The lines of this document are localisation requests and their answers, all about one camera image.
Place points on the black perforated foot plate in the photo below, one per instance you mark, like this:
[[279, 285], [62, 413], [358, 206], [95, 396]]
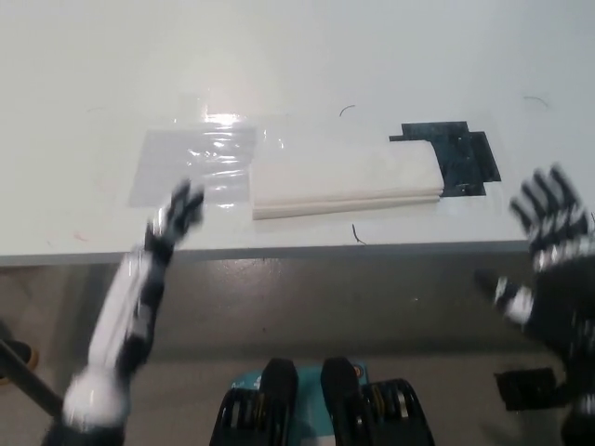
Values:
[[525, 388]]

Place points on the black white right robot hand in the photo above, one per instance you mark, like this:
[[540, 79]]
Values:
[[567, 279]]

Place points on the white napkin stack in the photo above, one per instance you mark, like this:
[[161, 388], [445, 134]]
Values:
[[344, 181]]

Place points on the dark metal table leg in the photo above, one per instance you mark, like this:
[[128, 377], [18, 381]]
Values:
[[28, 376]]

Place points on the clear plastic bag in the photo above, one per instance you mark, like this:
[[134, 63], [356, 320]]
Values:
[[162, 162]]

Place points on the dark shoe with tan sole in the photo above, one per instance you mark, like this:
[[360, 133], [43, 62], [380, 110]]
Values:
[[21, 360]]

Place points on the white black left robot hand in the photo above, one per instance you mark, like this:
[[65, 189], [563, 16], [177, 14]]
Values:
[[125, 306]]

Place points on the clear plastic film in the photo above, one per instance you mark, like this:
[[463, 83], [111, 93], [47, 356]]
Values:
[[274, 130]]

